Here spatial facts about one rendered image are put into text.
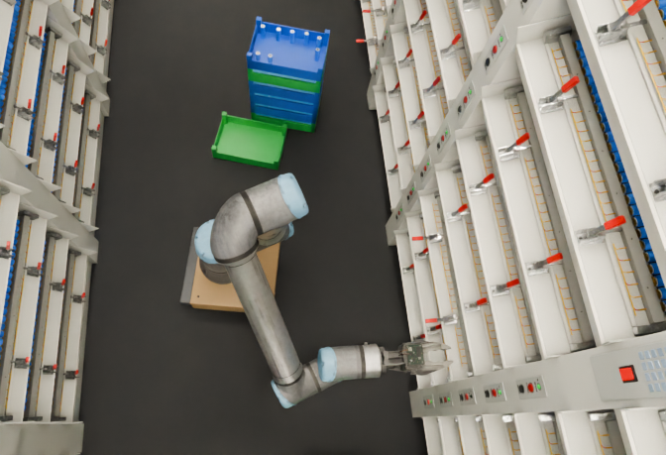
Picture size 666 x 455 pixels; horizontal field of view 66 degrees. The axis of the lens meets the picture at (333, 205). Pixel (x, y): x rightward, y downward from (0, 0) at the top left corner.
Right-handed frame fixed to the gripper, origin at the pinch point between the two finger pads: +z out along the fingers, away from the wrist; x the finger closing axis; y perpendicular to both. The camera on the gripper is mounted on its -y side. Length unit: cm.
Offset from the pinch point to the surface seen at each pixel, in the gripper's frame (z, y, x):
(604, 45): 6, 89, 37
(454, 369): 4.2, -8.0, -3.5
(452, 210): 5.3, 11.6, 40.0
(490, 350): 7.9, 13.3, -0.8
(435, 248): 4.5, -8.0, 34.5
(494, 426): 5.7, 11.9, -19.3
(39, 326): -122, -20, 20
